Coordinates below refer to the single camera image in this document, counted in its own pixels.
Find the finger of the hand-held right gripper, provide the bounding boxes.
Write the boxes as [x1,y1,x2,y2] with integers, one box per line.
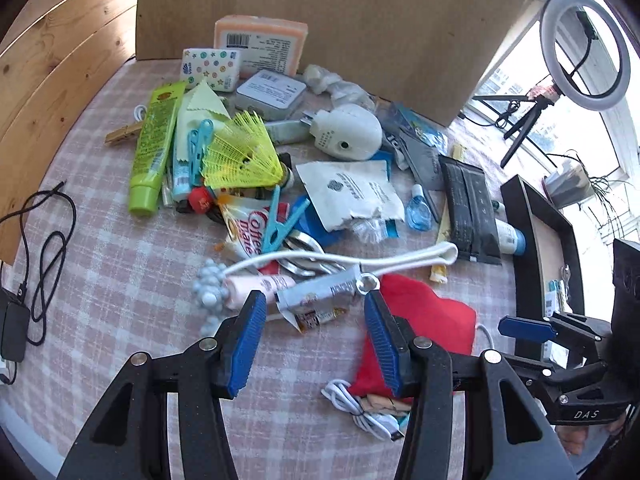
[498,312,615,356]
[502,354,636,427]

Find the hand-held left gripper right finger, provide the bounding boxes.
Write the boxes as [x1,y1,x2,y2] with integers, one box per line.
[364,290,578,480]

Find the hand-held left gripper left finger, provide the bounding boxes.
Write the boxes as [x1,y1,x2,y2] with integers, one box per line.
[57,290,268,480]

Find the red cloth pouch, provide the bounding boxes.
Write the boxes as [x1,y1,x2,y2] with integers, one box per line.
[347,274,477,398]

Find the grey ball massager white handle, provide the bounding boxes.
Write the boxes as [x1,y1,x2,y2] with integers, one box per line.
[191,241,459,338]

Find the silver coffee sachet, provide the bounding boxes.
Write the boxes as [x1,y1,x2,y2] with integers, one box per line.
[276,265,363,333]

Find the black rectangular tray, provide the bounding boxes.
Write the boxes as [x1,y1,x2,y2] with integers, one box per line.
[500,176,586,361]

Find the person's right hand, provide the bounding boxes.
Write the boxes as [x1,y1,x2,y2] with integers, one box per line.
[555,407,628,457]

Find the pink tube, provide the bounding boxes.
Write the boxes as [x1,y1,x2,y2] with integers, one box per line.
[222,274,296,311]

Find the wooden clothespin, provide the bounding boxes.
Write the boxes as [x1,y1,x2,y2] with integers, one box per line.
[105,122,143,147]
[360,394,411,416]

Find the white bottle blue cap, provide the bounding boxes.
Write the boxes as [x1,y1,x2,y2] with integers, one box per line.
[495,219,527,256]

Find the red and white creamer packet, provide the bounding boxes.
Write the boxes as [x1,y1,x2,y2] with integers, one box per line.
[220,195,291,258]

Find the crumpled clear blister pack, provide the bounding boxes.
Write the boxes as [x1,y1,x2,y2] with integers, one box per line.
[350,217,401,242]

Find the potted spider plant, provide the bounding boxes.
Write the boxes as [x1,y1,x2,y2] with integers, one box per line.
[542,150,640,241]

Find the blue eye drop bottle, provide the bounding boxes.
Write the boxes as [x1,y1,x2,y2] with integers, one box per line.
[406,184,434,231]

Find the blue round lid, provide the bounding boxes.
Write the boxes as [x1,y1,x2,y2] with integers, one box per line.
[295,200,341,248]

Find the red ball toy figure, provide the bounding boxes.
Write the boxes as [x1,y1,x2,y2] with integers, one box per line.
[187,187,216,213]

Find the torn white paper packet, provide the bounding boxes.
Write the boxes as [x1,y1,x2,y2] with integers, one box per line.
[295,160,405,233]

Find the teal small tube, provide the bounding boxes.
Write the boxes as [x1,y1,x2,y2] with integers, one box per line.
[172,155,193,201]

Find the grey foil packet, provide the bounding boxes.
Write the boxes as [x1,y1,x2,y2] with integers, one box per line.
[397,130,446,191]

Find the yellow plastic shuttlecock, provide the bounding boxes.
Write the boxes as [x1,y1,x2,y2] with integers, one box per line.
[202,111,293,191]

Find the white plug-in night light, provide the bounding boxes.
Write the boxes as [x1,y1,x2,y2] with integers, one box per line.
[301,104,383,161]

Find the pale grey tube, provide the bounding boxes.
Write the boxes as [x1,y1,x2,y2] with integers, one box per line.
[262,120,311,143]

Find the green squeeze tube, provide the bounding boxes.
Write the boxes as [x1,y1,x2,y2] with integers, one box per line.
[128,81,187,217]

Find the blue foil packet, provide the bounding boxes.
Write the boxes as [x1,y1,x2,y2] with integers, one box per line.
[390,102,448,151]

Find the black power adapter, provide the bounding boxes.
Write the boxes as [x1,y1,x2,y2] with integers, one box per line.
[0,287,31,363]

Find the yellow-green cleaning cloth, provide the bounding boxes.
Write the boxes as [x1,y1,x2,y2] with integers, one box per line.
[172,80,233,171]

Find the grey metal tin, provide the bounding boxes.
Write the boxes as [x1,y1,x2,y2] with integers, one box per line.
[235,69,307,121]

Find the crumpled clear plastic wrap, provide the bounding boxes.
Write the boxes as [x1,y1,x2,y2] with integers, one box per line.
[302,64,373,108]

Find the star print tissue pack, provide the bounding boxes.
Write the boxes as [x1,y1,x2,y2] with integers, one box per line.
[181,47,242,92]

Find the orange wrapped block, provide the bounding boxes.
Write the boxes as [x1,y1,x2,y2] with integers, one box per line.
[214,14,309,78]

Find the large wooden back board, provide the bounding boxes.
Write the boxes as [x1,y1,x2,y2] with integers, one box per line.
[135,0,543,128]

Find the pine plank panel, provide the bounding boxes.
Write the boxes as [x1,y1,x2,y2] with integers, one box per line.
[0,0,138,266]

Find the black cable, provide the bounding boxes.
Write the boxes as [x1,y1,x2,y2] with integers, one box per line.
[0,181,77,346]

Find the ring light on black tripod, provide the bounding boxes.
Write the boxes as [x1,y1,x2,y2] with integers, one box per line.
[472,0,631,168]

